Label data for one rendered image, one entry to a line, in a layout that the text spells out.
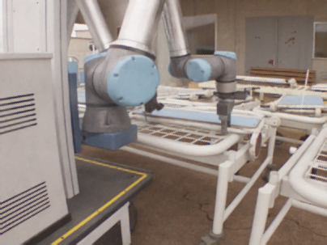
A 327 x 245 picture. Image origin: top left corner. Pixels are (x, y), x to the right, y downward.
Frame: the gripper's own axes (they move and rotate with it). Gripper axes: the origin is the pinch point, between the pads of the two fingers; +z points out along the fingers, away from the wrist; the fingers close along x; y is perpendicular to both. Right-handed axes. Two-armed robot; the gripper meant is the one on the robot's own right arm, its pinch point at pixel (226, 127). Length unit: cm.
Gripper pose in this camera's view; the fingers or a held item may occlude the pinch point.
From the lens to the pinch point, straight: 112.8
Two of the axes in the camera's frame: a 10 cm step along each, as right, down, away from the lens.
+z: 0.9, 9.1, 3.9
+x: -4.9, 3.9, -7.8
